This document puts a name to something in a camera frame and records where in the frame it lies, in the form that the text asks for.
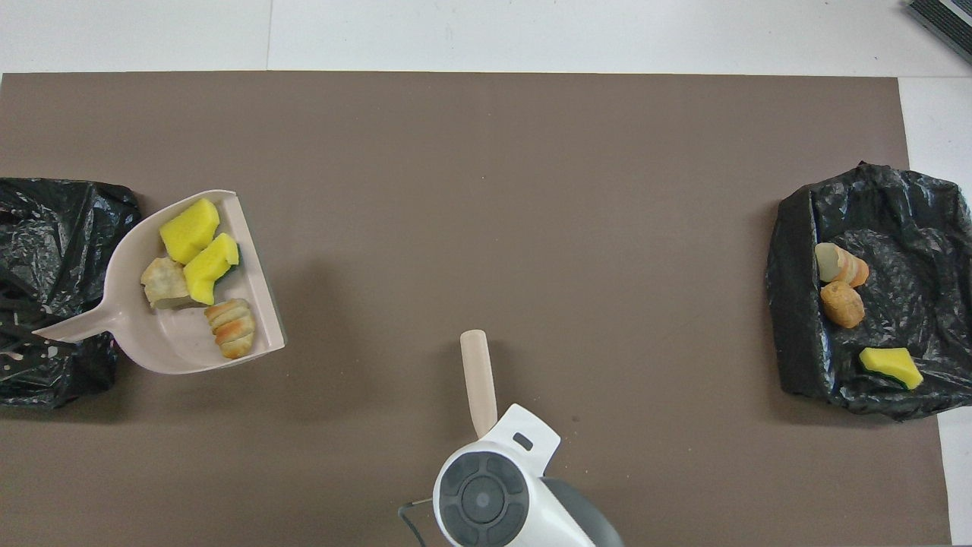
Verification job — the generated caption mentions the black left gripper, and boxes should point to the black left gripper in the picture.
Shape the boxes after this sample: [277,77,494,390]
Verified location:
[0,292,73,381]

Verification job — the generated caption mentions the beige plastic dustpan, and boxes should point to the beige plastic dustpan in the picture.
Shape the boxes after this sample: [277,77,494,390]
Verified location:
[34,189,286,375]

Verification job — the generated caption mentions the orange striped croissant piece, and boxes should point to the orange striped croissant piece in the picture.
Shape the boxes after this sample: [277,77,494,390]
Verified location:
[140,257,191,310]
[204,298,257,360]

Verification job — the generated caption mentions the green topped yellow sponge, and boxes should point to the green topped yellow sponge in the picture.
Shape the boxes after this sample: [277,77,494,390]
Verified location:
[182,232,242,306]

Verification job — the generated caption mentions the notched yellow sponge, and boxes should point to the notched yellow sponge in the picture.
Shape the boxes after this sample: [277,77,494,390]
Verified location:
[159,198,221,265]

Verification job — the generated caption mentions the beige hand brush black bristles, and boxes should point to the beige hand brush black bristles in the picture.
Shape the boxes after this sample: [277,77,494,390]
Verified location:
[459,329,499,438]

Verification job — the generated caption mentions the pale crusty bread chunk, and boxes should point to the pale crusty bread chunk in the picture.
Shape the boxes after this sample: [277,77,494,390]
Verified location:
[815,242,870,288]

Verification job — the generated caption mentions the brown bread nugget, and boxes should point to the brown bread nugget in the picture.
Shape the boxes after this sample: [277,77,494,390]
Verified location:
[820,281,866,329]

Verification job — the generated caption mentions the small yellow green sponge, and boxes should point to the small yellow green sponge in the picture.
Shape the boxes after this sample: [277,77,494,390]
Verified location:
[859,347,925,390]

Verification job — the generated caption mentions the black bag lined bin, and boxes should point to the black bag lined bin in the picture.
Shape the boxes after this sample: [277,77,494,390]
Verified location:
[0,177,145,411]
[765,161,972,421]

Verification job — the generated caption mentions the brown table mat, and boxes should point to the brown table mat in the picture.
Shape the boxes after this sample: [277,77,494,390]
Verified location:
[0,71,951,547]

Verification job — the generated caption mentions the dark ribbed vent panel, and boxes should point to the dark ribbed vent panel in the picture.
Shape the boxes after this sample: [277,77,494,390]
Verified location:
[906,0,972,65]

